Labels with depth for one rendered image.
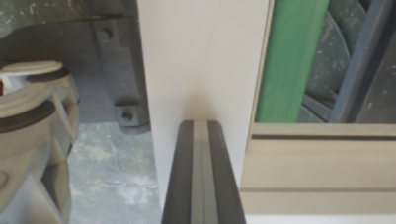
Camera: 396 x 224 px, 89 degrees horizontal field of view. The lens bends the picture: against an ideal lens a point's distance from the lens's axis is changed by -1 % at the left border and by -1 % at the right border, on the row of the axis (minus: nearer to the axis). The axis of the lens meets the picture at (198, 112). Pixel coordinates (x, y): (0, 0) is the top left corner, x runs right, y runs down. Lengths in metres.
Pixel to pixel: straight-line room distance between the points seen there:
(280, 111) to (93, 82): 0.90
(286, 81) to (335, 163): 0.07
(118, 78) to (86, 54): 0.15
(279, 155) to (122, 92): 0.83
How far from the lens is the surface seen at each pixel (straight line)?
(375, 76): 0.59
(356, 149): 0.21
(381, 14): 0.58
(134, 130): 1.02
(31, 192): 0.41
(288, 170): 0.17
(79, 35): 0.96
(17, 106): 0.57
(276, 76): 0.16
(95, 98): 1.03
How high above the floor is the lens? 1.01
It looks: 62 degrees down
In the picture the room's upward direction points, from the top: 180 degrees clockwise
